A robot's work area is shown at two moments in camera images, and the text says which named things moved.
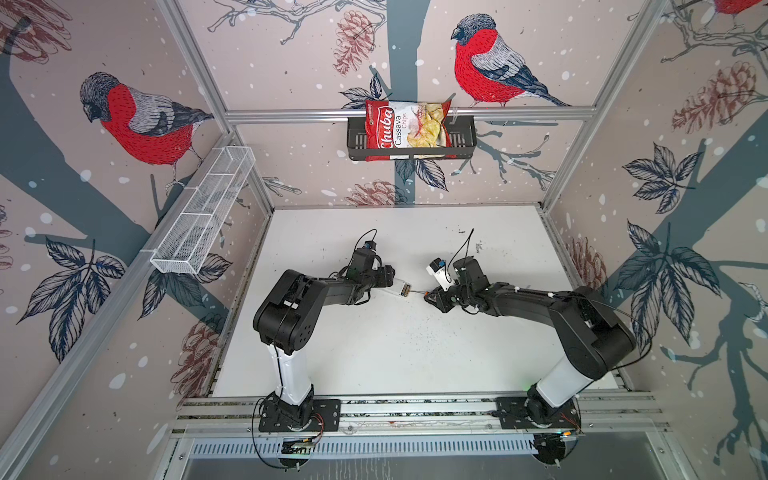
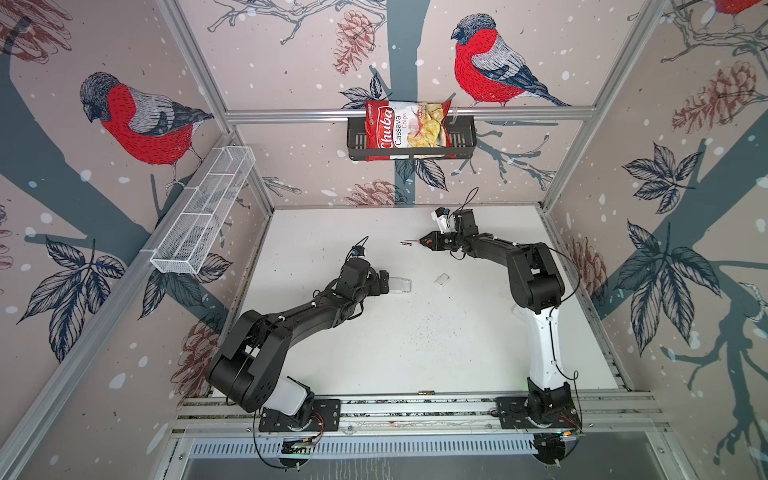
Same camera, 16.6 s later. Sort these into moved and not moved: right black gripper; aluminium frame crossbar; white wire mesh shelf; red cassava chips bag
Moved: right black gripper
Not moved: red cassava chips bag; white wire mesh shelf; aluminium frame crossbar
